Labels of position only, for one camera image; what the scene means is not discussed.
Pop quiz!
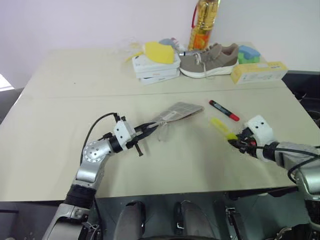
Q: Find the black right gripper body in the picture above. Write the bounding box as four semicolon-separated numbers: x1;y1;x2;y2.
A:
236;126;259;158

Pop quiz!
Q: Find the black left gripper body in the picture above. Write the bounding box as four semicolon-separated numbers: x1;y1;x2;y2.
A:
126;124;151;158

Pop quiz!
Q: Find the yellow highlighter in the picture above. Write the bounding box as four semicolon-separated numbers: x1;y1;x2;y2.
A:
210;117;239;141

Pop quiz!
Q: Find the grid pattern zip pouch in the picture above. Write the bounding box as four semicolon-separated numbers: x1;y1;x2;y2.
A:
149;101;205;143

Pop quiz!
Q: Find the red marker black cap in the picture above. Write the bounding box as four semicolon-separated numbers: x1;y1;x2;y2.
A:
208;99;240;122

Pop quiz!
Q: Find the white flat box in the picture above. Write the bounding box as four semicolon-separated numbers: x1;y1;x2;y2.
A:
134;67;180;80
139;73;180;87
131;53;181;74

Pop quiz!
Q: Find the yellow white carton box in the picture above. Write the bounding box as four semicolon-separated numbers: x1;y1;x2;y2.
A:
229;60;290;85

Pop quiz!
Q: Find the black equipment beside table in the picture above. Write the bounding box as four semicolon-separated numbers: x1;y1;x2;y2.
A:
281;70;320;142

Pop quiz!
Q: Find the yellow folded cloth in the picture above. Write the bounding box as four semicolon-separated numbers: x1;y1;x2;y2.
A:
144;41;175;64

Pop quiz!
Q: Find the clear plastic wrap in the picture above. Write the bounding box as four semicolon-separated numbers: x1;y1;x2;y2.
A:
123;39;147;64

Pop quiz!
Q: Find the green sponge block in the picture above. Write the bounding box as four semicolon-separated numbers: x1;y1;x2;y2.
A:
236;51;261;65

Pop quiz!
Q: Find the dark rounded shape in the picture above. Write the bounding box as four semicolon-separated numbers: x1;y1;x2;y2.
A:
113;199;147;240
173;199;216;237

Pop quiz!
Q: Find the silver blue pen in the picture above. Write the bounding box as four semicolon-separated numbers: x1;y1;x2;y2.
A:
177;49;201;57

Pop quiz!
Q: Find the grey brown sneaker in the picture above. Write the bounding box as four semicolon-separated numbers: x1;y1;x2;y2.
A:
178;42;240;78

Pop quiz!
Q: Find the grey blue soft item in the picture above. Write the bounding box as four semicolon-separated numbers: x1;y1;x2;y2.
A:
158;37;177;47

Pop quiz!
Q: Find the blue sponge block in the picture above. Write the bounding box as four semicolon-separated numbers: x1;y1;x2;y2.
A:
237;44;262;61

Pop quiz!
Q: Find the yellow cooking oil bottle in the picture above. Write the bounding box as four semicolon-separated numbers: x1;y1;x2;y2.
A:
187;0;222;52

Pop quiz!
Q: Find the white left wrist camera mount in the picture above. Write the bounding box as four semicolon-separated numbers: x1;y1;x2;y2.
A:
112;115;138;152

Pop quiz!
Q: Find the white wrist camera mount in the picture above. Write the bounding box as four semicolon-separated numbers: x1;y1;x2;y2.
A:
112;115;138;152
242;114;275;148

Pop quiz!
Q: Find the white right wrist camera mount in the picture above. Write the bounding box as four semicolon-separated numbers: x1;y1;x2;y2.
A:
242;114;275;148

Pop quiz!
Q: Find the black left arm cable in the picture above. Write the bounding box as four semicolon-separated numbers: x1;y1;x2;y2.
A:
79;112;120;166

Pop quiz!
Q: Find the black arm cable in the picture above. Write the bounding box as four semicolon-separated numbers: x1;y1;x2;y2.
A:
249;144;320;186
79;112;120;166

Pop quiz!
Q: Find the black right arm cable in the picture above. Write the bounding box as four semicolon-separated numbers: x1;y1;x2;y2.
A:
249;144;320;186

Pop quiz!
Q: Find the black metal bracket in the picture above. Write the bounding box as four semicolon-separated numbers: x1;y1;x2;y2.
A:
225;206;248;240

